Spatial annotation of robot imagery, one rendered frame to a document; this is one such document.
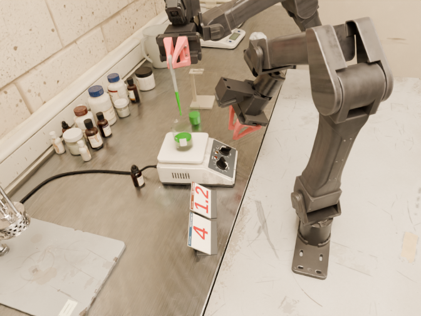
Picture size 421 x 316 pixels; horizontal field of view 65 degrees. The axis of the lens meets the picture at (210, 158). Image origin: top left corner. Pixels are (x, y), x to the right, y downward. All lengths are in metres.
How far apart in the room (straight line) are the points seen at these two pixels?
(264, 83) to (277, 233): 0.34
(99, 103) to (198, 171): 0.45
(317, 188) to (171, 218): 0.36
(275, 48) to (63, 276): 0.64
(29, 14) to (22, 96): 0.24
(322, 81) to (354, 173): 0.49
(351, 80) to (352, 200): 0.44
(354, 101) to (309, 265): 0.37
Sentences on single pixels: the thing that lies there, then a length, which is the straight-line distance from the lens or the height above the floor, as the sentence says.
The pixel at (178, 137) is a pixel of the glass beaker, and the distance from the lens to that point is 0.83.
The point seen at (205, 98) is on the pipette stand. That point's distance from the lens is 1.23.
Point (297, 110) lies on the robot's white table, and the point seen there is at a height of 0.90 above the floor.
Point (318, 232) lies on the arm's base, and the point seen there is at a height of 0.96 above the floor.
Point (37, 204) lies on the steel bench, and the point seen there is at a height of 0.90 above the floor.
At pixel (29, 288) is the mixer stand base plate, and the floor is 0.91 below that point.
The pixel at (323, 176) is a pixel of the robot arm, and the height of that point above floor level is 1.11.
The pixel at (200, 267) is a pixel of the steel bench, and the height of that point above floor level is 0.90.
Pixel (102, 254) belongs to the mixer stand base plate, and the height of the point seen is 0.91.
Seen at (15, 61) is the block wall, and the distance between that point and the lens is 1.12.
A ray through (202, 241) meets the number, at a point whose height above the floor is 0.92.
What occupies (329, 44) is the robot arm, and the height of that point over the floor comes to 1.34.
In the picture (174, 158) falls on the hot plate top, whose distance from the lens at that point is 0.85.
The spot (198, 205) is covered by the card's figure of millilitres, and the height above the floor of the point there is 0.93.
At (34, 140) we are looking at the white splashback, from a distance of 1.12.
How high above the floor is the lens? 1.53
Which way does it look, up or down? 41 degrees down
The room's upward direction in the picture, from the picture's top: 6 degrees counter-clockwise
